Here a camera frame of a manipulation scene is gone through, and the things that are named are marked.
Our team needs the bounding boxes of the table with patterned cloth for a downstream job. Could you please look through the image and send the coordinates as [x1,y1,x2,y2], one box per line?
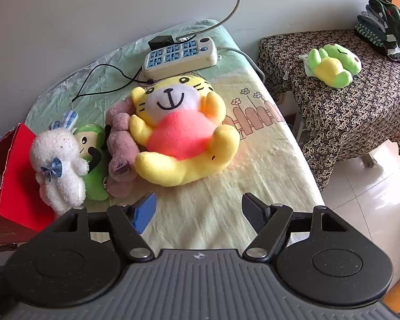
[257,29,400,192]

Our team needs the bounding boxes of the yellow tiger plush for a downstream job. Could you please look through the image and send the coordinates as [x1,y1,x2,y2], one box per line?
[128,75,241,187]

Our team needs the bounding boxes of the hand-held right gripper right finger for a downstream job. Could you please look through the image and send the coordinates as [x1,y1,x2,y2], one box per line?
[242,193,349,263]

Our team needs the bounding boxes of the red cardboard box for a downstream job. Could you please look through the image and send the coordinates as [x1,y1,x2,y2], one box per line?
[0,123,55,234]

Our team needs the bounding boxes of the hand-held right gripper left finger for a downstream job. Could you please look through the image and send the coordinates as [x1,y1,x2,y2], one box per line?
[50,191,158,263]

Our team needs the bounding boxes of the stack of folded clothes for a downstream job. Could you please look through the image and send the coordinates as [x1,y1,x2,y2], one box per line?
[354,0,400,62]

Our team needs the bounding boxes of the black power adapter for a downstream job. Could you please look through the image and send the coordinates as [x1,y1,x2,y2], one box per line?
[148,35,174,50]

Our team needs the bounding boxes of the white rabbit plush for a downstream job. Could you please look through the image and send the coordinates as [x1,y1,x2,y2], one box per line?
[29,110,89,215]

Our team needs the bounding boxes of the white power strip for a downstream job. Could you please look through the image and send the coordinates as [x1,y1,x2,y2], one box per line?
[143,37,219,81]

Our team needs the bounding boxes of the white power strip cord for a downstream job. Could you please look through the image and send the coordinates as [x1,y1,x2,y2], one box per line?
[217,47,265,81]

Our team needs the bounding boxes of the green plush toy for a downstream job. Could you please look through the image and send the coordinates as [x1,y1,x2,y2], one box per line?
[73,123,110,201]

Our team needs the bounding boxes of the green frog plush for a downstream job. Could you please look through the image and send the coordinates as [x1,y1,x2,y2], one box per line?
[307,43,362,89]

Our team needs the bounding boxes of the pink bear plush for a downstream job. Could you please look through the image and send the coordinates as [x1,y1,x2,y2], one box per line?
[105,102,141,199]

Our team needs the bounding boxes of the cartoon print bed sheet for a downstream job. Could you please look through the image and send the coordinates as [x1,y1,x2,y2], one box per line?
[25,20,325,250]

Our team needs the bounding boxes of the thin black cable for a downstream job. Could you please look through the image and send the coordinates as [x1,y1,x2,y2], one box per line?
[71,63,154,104]

